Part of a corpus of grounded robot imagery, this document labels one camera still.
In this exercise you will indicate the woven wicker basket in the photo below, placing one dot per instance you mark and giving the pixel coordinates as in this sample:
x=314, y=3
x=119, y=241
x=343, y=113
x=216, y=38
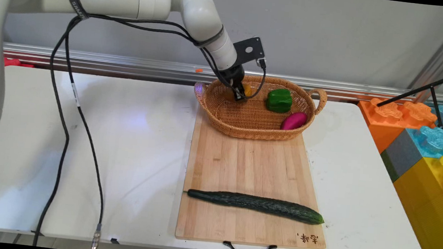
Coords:
x=254, y=119

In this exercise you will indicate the dark green cucumber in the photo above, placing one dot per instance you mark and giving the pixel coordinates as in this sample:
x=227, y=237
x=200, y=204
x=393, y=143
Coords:
x=258, y=204

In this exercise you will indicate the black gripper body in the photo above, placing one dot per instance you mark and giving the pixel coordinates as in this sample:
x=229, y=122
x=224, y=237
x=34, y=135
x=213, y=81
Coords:
x=233, y=73

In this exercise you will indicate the orange yellow toy fruit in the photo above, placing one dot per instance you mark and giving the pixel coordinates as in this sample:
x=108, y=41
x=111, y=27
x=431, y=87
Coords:
x=248, y=89

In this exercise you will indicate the green toy bell pepper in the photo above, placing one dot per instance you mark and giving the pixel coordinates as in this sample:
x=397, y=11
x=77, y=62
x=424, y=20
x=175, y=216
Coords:
x=279, y=100

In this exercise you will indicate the horizontal aluminium rail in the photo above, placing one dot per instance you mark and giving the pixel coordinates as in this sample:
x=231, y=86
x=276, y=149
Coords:
x=330, y=88

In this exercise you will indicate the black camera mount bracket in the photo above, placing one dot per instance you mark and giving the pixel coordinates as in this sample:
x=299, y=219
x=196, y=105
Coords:
x=253, y=50

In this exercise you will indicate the yellow giant building block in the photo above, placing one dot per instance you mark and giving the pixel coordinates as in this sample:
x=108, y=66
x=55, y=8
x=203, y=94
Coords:
x=428, y=209

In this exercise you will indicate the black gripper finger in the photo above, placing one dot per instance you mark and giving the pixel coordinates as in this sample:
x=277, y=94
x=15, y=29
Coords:
x=243, y=92
x=235, y=92

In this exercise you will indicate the orange giant building block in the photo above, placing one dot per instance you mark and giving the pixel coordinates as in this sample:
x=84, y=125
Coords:
x=384, y=124

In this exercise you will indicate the red foam blocks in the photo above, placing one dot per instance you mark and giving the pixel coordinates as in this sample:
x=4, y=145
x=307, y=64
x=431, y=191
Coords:
x=14, y=62

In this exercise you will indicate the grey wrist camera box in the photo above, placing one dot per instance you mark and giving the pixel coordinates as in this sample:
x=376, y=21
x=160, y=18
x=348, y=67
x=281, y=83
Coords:
x=263, y=49

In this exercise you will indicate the blue giant building block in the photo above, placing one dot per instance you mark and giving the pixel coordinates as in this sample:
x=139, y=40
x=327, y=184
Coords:
x=437, y=139

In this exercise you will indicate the wooden cutting board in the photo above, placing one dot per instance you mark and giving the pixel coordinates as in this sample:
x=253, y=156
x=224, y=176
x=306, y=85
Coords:
x=257, y=172

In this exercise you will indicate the black table edge clip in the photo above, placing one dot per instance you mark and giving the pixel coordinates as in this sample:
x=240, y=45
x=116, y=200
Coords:
x=37, y=233
x=115, y=240

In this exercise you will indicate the magenta toy sweet potato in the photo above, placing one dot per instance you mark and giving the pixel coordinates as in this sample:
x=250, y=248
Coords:
x=294, y=121

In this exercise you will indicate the grey giant building block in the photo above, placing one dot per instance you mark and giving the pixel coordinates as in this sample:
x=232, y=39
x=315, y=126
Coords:
x=401, y=154

